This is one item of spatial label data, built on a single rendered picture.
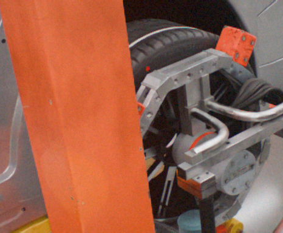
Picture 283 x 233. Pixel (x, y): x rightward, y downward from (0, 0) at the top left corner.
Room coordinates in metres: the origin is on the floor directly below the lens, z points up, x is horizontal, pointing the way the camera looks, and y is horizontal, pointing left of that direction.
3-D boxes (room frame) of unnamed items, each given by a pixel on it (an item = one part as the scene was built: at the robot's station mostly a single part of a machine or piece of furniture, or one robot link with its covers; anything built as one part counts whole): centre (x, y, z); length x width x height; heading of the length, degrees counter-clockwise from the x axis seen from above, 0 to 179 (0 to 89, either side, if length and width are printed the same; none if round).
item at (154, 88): (1.50, -0.14, 0.85); 0.54 x 0.07 x 0.54; 123
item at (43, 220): (1.46, 0.39, 0.71); 0.14 x 0.14 x 0.05; 33
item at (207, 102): (1.45, -0.29, 1.03); 0.19 x 0.18 x 0.11; 33
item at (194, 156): (1.35, -0.13, 1.03); 0.19 x 0.18 x 0.11; 33
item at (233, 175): (1.44, -0.18, 0.85); 0.21 x 0.14 x 0.14; 33
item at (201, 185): (1.24, -0.11, 0.93); 0.09 x 0.05 x 0.05; 33
